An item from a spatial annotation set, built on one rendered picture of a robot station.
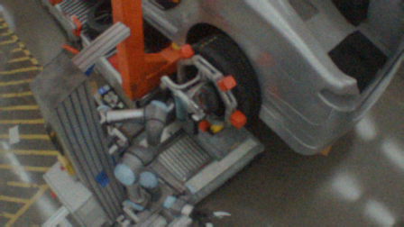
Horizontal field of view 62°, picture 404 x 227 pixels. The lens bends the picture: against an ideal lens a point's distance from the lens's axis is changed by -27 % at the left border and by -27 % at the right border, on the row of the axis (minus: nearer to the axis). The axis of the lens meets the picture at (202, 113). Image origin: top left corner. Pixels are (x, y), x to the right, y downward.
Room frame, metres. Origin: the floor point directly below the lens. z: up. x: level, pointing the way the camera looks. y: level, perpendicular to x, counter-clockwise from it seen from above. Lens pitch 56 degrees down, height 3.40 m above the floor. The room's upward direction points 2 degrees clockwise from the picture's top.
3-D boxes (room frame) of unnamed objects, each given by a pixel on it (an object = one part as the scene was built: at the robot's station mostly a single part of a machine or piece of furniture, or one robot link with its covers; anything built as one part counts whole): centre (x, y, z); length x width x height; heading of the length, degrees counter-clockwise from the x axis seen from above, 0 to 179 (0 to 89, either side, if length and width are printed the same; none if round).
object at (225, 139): (2.02, -0.14, 0.32); 0.40 x 0.30 x 0.28; 43
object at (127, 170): (0.99, 0.37, 1.19); 0.15 x 0.12 x 0.55; 154
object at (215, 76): (1.91, -0.02, 0.85); 0.54 x 0.07 x 0.54; 43
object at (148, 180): (1.10, 0.31, 0.98); 0.13 x 0.12 x 0.14; 154
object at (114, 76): (3.07, 1.38, 0.28); 2.47 x 0.09 x 0.22; 43
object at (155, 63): (2.37, 0.30, 0.69); 0.52 x 0.17 x 0.35; 133
